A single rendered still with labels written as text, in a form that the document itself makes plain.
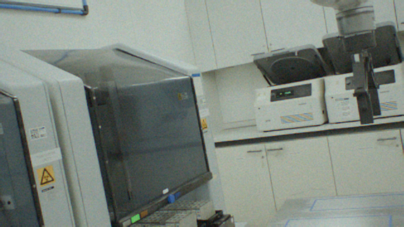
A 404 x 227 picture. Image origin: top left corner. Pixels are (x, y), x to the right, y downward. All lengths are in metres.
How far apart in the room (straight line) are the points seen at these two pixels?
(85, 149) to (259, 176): 2.57
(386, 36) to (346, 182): 1.14
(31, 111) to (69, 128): 0.13
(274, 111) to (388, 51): 1.00
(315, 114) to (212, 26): 1.29
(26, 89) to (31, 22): 1.60
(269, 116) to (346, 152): 0.65
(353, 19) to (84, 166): 0.82
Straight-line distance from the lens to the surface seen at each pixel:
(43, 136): 1.22
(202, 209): 1.80
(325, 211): 1.71
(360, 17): 1.13
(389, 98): 3.39
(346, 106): 3.44
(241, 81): 4.35
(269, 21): 3.88
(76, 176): 1.29
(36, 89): 1.23
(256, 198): 3.81
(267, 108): 3.61
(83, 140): 1.32
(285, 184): 3.68
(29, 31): 2.76
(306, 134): 3.58
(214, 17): 4.09
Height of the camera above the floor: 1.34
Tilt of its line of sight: 3 degrees down
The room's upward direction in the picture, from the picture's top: 10 degrees counter-clockwise
